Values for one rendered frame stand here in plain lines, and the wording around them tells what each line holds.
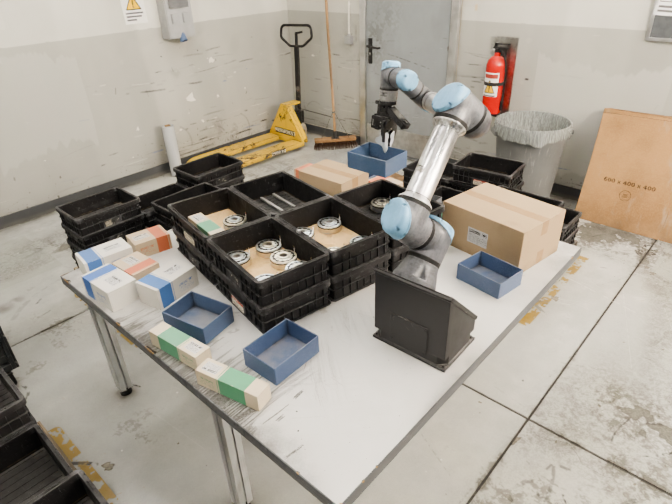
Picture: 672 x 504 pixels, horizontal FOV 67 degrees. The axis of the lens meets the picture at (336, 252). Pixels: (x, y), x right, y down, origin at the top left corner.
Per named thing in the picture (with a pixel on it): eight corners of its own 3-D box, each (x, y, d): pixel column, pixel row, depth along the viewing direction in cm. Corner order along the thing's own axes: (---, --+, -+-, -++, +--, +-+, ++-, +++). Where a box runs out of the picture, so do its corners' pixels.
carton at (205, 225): (228, 244, 208) (226, 231, 205) (215, 249, 205) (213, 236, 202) (202, 224, 224) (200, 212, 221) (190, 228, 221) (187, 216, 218)
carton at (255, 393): (271, 397, 153) (269, 383, 150) (259, 411, 148) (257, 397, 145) (211, 371, 163) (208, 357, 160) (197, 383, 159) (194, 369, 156)
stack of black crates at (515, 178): (520, 225, 358) (531, 163, 335) (498, 243, 337) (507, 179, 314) (466, 208, 383) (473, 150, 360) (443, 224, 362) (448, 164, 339)
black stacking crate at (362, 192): (444, 231, 216) (446, 206, 210) (393, 254, 201) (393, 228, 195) (382, 201, 244) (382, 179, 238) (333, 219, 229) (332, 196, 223)
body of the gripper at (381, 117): (381, 127, 219) (384, 98, 214) (397, 130, 214) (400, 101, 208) (370, 129, 214) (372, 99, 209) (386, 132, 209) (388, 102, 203)
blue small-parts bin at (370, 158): (406, 166, 212) (407, 150, 209) (385, 178, 203) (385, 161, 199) (369, 156, 224) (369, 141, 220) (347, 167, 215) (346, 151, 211)
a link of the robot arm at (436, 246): (448, 268, 166) (464, 231, 167) (422, 252, 159) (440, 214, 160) (423, 261, 176) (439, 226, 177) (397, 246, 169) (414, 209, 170)
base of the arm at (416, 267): (441, 299, 167) (453, 271, 168) (417, 284, 156) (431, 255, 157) (406, 285, 178) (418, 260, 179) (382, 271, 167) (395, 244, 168)
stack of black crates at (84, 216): (133, 246, 350) (116, 186, 327) (156, 260, 333) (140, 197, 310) (76, 270, 325) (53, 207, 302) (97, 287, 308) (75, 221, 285)
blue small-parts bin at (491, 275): (520, 284, 199) (523, 269, 196) (497, 299, 191) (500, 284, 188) (479, 264, 213) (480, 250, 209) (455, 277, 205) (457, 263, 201)
